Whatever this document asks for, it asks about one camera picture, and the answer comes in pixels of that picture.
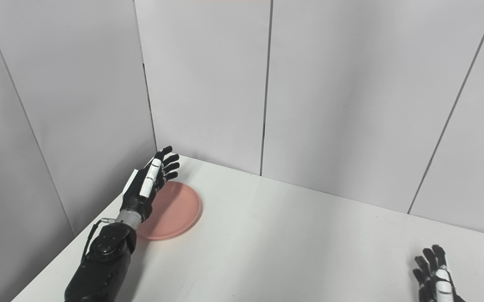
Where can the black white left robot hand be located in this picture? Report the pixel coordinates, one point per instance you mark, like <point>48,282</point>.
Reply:
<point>134,201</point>

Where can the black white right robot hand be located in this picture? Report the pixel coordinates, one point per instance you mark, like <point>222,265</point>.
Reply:
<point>435,285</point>

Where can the pink round plate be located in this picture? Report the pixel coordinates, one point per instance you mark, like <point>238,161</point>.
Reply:
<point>174,209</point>

